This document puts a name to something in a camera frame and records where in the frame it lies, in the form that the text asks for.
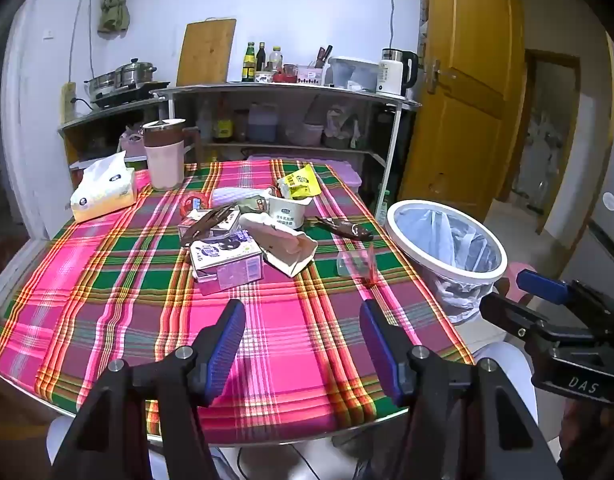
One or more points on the yellow snack packet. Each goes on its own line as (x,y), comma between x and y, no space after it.
(302,182)

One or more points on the red bowl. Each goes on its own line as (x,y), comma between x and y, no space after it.
(285,78)

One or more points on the wooden cutting board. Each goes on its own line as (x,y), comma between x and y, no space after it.
(204,55)

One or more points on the translucent bin liner bag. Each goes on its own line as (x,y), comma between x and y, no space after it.
(447,240)

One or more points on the purple liquid jug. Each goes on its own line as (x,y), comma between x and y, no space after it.
(262,125)

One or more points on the white metal shelf unit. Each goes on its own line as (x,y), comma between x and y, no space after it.
(287,91)

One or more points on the pink plastic stool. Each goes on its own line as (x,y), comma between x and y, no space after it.
(513,272)

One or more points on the green glass bottle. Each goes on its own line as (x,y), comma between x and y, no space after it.
(248,62)

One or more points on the clear plastic container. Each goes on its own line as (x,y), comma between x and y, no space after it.
(352,75)

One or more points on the torn olive beige packet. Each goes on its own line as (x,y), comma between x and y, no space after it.
(254,204)

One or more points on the purple white milk carton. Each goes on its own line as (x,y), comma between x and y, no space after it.
(227,265)

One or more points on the crumpled plastic bag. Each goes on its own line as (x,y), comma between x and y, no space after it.
(339,122)

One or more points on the storage bin with pink lid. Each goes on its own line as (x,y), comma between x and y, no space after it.
(337,170)

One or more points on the dark sauce bottle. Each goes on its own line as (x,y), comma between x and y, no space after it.
(260,57)

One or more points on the white yogurt cup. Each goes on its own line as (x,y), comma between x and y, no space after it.
(287,215)

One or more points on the green plastic bottle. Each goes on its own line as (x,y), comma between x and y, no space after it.
(383,207)

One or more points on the pink pitcher with brown lid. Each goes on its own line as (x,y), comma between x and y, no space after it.
(163,160)

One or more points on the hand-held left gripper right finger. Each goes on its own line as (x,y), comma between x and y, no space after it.
(379,345)

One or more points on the white round trash bin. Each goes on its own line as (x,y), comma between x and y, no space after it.
(414,259)

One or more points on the yellow white tissue pack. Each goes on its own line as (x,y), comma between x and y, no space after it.
(104,190)

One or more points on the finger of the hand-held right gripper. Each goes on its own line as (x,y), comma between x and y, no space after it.
(507,312)
(542,284)

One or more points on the pink green plaid tablecloth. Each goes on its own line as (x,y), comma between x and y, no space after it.
(297,320)

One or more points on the white foam net sleeve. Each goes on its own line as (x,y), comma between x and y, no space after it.
(227,196)

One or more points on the pink plastic basin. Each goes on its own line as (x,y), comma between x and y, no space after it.
(304,135)

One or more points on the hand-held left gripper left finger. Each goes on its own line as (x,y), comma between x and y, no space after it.
(227,340)

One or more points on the yellow wooden door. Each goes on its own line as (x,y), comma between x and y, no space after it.
(462,110)

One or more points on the white black electric kettle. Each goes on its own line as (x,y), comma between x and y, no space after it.
(391,77)

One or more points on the long brown snack wrapper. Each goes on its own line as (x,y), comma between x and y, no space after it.
(347,229)

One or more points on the yellow label bottle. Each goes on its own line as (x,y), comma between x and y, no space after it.
(223,127)

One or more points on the kitchen knife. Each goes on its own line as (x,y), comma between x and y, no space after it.
(324,55)

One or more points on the clear bottle with yellow cap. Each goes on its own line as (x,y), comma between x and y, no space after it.
(274,60)

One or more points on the pink utensil holder box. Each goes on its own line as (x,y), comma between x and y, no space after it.
(309,76)

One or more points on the steel cooking pot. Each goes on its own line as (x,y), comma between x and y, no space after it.
(134,72)

